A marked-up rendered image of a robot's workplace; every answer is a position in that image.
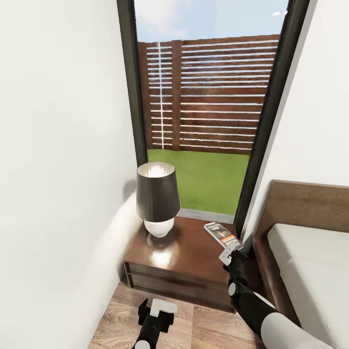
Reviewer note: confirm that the hardback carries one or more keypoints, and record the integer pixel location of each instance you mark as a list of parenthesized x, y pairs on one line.
[(223, 236)]

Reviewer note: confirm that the bed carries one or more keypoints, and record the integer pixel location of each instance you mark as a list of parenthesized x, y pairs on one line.
[(301, 244)]

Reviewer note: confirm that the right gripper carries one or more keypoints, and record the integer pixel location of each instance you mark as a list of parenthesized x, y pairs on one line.
[(238, 258)]

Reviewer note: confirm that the table lamp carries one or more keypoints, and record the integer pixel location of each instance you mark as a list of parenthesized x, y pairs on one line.
[(157, 197)]

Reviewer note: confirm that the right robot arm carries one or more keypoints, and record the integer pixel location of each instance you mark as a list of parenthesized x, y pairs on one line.
[(274, 329)]

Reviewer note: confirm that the nightstand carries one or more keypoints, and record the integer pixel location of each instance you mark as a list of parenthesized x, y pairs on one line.
[(182, 265)]

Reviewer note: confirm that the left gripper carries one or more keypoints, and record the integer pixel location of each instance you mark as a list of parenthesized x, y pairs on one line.
[(160, 323)]

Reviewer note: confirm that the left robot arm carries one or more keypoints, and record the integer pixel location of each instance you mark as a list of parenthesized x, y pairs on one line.
[(153, 320)]

